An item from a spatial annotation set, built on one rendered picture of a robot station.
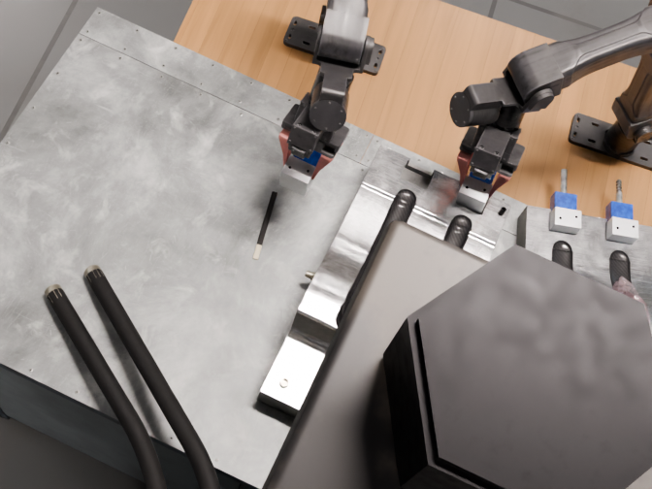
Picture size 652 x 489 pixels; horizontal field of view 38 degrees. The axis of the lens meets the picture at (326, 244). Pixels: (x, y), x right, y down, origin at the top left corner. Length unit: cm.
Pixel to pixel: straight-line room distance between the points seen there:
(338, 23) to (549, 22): 178
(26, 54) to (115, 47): 101
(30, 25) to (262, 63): 119
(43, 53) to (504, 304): 260
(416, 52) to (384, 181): 37
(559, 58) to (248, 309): 66
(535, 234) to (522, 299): 142
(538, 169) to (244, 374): 71
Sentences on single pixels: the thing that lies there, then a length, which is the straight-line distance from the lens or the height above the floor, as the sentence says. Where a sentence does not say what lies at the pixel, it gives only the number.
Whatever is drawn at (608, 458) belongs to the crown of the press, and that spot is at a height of 206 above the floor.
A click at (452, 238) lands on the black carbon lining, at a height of 88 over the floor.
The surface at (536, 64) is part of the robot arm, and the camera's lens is 150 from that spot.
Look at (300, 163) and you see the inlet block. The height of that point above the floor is 96.
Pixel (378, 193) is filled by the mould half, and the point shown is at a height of 89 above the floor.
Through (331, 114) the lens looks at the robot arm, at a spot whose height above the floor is 115.
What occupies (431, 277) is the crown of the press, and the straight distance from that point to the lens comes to 38.
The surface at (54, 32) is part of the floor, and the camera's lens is 292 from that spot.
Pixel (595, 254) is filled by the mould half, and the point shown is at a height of 86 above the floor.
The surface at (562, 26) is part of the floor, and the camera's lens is 317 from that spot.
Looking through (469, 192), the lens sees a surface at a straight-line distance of 165.
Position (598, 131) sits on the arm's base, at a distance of 196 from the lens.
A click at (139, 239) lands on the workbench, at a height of 80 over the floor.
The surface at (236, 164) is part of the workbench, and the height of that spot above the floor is 80.
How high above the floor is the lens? 235
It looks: 65 degrees down
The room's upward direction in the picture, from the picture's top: 19 degrees clockwise
